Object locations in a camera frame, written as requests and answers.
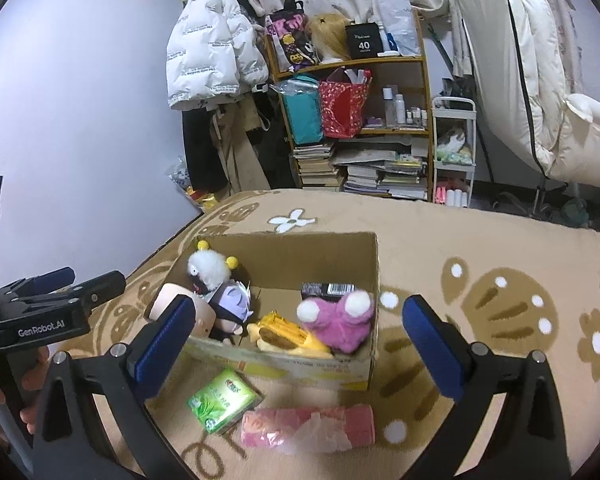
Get beige trousers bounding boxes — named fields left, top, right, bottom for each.
left=210, top=95, right=271, bottom=196

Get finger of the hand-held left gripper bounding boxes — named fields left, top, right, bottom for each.
left=0, top=266, right=76, bottom=297
left=17, top=270, right=127, bottom=311

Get pink packet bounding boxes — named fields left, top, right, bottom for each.
left=241, top=404, right=376, bottom=453

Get white fluffy plush toy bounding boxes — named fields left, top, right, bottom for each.
left=187, top=240, right=241, bottom=296

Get black coat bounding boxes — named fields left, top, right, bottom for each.
left=181, top=105, right=231, bottom=193

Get stack of books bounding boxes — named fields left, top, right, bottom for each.
left=292, top=137, right=429, bottom=201

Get pink swirl roll plush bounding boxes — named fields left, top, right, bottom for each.
left=147, top=282, right=217, bottom=338

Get blond wig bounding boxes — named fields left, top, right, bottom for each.
left=307, top=12, right=353, bottom=63

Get wooden shelf unit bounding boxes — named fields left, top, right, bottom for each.
left=265, top=7, right=436, bottom=201

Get black packet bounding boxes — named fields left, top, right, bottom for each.
left=300, top=281, right=356, bottom=301

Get white trolley cart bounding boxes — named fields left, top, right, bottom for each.
left=431, top=97, right=477, bottom=208

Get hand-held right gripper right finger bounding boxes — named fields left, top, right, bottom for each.
left=401, top=295, right=571, bottom=480

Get red patterned bag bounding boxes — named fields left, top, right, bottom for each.
left=318, top=69, right=373, bottom=140

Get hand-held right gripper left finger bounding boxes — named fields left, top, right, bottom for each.
left=32, top=294, right=198, bottom=480

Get plastic bag of toys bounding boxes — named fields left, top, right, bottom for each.
left=167, top=157, right=221, bottom=213

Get white puffer jacket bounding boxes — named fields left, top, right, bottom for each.
left=166, top=0, right=270, bottom=111

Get pink bear plush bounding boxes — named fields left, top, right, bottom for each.
left=297, top=291, right=376, bottom=356

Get person's left hand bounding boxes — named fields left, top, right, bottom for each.
left=0, top=347, right=51, bottom=441

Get yellow dog plush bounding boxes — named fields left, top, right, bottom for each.
left=246, top=311, right=333, bottom=358

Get clear plastic bag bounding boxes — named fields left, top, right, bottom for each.
left=376, top=0, right=423, bottom=57

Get green tissue pack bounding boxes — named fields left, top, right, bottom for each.
left=187, top=367, right=258, bottom=436

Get black box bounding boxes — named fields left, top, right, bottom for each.
left=345, top=22, right=383, bottom=61

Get row of small bottles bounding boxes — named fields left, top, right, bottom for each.
left=382, top=85, right=429, bottom=128

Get teal bag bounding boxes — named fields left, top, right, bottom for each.
left=275, top=75, right=326, bottom=146

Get brown flower print blanket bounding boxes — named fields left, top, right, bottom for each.
left=87, top=187, right=600, bottom=480

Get black purple print bag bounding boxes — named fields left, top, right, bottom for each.
left=266, top=0, right=317, bottom=73

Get cardboard box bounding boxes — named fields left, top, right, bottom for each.
left=145, top=231, right=381, bottom=393

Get white-haired plush doll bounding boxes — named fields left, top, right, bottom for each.
left=207, top=280, right=253, bottom=343

